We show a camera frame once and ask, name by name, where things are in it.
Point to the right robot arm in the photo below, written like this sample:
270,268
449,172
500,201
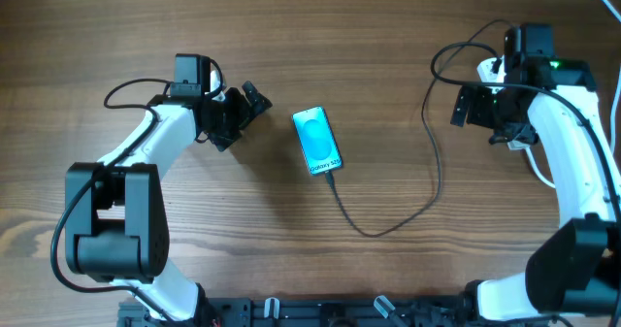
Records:
530,96

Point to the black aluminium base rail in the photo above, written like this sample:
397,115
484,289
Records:
273,312

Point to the teal Samsung Galaxy smartphone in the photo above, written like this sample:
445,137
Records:
317,141

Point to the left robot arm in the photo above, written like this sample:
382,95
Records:
113,234

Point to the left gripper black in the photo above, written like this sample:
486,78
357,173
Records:
243,113

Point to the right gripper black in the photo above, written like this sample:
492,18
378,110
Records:
479,97

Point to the white power strip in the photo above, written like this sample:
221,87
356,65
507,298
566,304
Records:
487,73

